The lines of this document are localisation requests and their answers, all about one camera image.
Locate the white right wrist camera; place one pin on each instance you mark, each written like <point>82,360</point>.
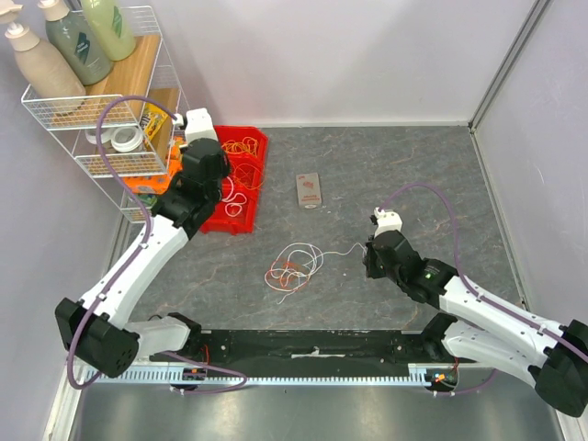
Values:
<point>385,220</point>

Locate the grey green pump bottle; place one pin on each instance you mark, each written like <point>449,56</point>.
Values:
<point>75,40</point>

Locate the red plastic bin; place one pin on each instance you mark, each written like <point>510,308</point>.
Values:
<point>236,212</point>
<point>247,170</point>
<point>242,139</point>

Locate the beige pump bottle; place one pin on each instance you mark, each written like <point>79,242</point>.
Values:
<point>44,67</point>

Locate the white tape roll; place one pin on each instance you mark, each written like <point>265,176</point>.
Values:
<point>95,135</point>
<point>126,139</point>

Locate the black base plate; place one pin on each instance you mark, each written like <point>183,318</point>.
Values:
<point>316,353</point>

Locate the red plastic bin near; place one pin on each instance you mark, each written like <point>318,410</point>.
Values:
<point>236,212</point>

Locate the light blue cable duct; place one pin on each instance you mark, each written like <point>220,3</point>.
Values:
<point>182,375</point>

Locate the red plastic bin far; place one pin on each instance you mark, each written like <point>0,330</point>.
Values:
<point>242,139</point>

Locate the green packet bottom shelf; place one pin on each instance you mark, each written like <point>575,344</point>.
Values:
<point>148,200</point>

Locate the white tape roll left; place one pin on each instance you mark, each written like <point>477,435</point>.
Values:
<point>95,135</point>

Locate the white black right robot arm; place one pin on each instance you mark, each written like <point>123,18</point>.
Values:
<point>472,323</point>

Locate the red plastic bin middle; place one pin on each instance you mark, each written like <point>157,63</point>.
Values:
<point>247,170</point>

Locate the light green bottle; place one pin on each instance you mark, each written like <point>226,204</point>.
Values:
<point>110,27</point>

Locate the yellow candy bag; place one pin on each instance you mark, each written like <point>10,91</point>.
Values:
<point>152,119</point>

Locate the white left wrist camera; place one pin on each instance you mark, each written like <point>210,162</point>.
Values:
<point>196,124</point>

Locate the white wire shelf rack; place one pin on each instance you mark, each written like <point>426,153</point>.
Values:
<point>149,71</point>

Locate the orange green small boxes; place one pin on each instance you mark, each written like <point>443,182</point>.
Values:
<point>174,156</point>

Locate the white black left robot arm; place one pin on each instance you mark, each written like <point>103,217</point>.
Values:
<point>97,328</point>

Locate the orange snack box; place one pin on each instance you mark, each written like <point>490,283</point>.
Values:
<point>148,184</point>

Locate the white tape roll right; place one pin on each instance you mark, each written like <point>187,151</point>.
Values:
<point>126,139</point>

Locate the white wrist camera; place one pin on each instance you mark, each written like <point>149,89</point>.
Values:
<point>385,220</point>
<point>196,124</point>

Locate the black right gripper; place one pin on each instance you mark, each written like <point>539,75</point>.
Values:
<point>374,256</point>

